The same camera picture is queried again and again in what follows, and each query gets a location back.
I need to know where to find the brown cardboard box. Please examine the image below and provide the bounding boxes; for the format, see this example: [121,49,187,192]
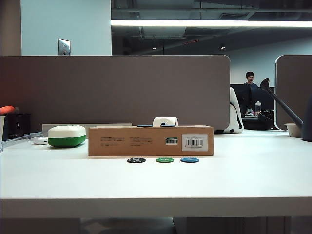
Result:
[88,125,215,157]

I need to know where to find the white tape roll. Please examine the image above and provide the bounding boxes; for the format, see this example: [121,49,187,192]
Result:
[153,117,178,127]

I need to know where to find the wide grey desk partition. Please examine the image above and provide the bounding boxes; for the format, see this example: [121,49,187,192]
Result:
[0,55,232,134]

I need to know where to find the white and black figure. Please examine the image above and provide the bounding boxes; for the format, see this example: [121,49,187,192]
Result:
[215,87,244,134]

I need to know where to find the black computer monitor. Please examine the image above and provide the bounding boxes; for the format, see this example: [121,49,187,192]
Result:
[251,86,275,112]
[230,84,252,117]

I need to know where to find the white and green case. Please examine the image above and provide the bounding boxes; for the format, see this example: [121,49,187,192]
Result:
[47,125,87,148]

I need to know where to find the person in dark shirt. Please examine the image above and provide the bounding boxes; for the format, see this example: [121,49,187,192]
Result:
[242,71,259,115]

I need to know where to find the black bag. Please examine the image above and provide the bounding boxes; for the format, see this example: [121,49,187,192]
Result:
[243,110,276,131]

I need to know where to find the small white earbuds case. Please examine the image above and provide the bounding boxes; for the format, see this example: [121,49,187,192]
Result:
[32,136,49,145]

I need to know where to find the grey watering can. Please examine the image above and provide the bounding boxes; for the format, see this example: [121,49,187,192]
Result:
[259,78,312,142]

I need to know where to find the white paper bowl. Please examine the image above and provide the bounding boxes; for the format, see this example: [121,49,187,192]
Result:
[284,123,303,137]

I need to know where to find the black container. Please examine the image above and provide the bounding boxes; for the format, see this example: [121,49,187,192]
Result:
[4,113,32,141]

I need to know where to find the clear acrylic tray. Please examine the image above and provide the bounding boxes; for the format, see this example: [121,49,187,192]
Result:
[0,131,43,153]

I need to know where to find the narrow grey desk partition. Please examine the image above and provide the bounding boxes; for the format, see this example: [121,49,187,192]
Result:
[274,55,312,131]

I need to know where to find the orange red object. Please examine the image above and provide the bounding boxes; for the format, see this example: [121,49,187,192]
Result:
[0,105,16,115]

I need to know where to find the white paper cup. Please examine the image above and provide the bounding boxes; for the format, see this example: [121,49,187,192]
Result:
[0,114,6,147]

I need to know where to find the metal wall switch plate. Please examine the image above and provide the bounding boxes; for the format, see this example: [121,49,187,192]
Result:
[58,38,71,56]

